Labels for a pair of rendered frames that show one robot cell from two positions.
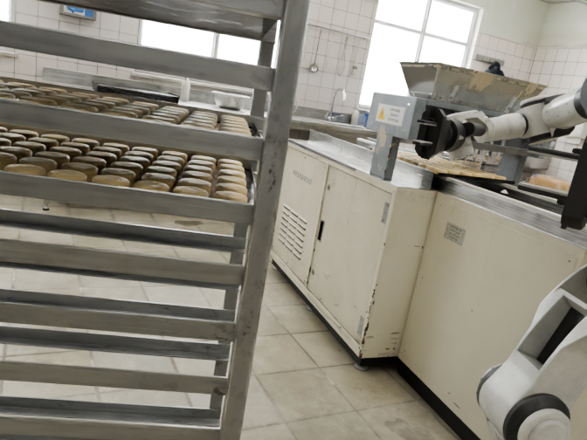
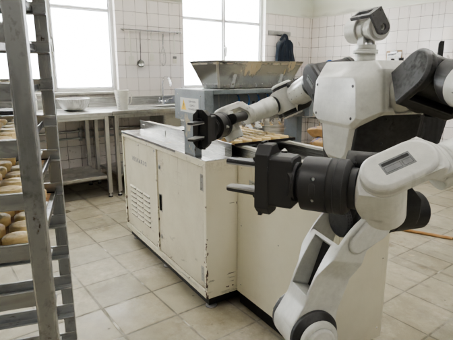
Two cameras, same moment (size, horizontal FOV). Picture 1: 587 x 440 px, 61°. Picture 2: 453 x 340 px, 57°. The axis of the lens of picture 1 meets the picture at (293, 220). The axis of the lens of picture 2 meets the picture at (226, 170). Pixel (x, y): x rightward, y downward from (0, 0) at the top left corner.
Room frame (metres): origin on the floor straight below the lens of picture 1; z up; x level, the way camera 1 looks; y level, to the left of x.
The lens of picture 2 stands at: (-0.04, -0.17, 1.26)
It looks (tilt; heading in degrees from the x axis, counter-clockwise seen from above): 13 degrees down; 351
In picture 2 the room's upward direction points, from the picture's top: straight up
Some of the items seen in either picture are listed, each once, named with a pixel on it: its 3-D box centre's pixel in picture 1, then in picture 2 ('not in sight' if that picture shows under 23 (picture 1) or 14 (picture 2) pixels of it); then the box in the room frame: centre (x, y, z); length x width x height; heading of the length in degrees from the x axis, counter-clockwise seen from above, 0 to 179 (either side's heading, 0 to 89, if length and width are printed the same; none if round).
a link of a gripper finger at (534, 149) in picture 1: (555, 150); (244, 159); (0.65, -0.31, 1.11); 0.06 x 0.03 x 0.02; 54
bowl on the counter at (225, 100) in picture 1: (230, 101); (73, 104); (4.44, 0.71, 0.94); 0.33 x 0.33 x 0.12
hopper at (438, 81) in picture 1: (468, 90); (247, 74); (2.22, -0.64, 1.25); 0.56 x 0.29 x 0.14; 113
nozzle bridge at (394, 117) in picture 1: (454, 146); (246, 119); (2.22, -0.64, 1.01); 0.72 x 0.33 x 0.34; 113
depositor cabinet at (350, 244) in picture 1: (373, 238); (205, 198); (2.66, -0.45, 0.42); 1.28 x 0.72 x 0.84; 23
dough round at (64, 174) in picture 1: (66, 180); not in sight; (0.68, 0.32, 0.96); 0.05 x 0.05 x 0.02
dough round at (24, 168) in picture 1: (24, 175); not in sight; (0.67, 0.37, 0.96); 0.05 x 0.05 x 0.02
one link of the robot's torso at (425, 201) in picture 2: not in sight; (379, 204); (1.02, -0.79, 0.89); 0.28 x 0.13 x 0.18; 100
